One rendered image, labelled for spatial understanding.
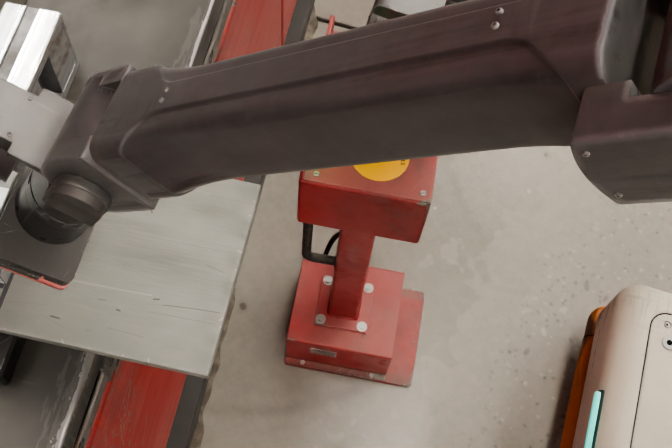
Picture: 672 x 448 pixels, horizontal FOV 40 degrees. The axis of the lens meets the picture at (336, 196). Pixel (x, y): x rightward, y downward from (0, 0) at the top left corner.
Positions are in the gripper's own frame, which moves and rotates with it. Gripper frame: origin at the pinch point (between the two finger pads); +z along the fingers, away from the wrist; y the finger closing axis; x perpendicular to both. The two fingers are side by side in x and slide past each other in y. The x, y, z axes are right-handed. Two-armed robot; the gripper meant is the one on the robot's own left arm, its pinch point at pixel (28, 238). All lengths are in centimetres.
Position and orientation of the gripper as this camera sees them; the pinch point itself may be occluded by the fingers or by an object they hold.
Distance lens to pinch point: 81.1
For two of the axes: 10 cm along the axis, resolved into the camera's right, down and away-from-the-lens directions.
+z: -4.9, 3.0, 8.2
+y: -2.2, 8.7, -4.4
